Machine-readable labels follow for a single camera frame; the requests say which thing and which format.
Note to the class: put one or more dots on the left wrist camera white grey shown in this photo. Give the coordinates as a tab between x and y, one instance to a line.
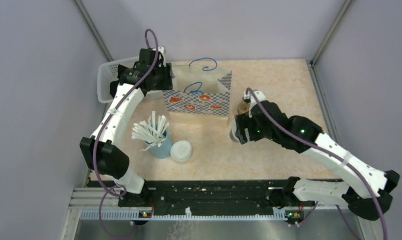
162	53

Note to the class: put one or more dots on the brown pulp cup carrier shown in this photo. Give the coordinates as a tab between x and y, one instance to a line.
243	108

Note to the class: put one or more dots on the patterned paper gift bag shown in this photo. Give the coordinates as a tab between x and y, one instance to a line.
200	95

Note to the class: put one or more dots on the white plastic basket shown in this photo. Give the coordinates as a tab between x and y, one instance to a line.
108	73

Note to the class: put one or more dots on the stack of white lids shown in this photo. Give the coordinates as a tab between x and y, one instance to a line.
181	151

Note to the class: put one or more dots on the black cloth in basket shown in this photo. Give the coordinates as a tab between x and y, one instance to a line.
124	76

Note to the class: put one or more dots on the single dark plastic cup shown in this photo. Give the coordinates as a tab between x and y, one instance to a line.
233	136

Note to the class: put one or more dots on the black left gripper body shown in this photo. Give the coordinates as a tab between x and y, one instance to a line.
163	78

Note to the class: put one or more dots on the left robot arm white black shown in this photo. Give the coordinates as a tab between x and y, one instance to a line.
101	151

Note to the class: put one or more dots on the blue straw holder cup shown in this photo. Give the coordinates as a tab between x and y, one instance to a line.
163	151

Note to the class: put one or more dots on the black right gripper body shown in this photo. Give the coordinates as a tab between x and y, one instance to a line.
255	132

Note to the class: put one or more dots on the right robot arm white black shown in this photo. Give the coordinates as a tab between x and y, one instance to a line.
364	190

